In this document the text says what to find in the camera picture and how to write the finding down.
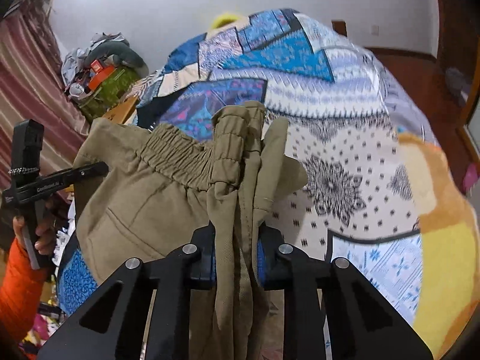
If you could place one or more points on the pink striped curtain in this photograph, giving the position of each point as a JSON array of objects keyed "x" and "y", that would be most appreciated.
[{"x": 30, "y": 82}]

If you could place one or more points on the person's left forearm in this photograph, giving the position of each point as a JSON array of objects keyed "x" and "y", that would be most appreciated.
[{"x": 18, "y": 288}]

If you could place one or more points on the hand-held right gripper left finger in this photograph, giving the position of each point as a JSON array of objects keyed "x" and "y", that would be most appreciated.
[{"x": 200, "y": 262}]

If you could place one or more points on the person's left hand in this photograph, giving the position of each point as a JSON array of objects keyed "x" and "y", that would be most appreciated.
[{"x": 45, "y": 232}]

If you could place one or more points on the orange box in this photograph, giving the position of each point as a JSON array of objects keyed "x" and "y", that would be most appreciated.
[{"x": 101, "y": 77}]

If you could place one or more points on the wooden wardrobe with white doors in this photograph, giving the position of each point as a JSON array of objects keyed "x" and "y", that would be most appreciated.
[{"x": 470, "y": 131}]

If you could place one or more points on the brown bed post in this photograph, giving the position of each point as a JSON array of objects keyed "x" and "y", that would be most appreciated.
[{"x": 339, "y": 28}]

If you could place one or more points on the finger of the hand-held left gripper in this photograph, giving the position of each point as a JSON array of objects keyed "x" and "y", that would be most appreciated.
[{"x": 90, "y": 170}]

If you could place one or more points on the wooden lap desk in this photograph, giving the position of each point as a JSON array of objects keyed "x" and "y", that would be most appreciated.
[{"x": 122, "y": 110}]

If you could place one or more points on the orange yellow plush blanket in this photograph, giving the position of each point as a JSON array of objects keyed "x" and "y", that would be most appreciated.
[{"x": 446, "y": 232}]

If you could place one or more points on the blue patchwork quilt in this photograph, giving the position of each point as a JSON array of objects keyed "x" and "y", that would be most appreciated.
[{"x": 337, "y": 138}]

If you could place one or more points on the grey clothes pile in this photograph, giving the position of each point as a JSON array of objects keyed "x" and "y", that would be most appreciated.
[{"x": 75, "y": 63}]

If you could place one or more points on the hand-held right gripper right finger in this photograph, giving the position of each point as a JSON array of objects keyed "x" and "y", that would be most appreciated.
[{"x": 261, "y": 266}]

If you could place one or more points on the khaki pants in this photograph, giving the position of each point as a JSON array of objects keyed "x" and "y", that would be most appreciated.
[{"x": 150, "y": 202}]

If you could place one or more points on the green laundry hamper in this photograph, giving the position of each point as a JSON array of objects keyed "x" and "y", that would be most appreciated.
[{"x": 112, "y": 88}]

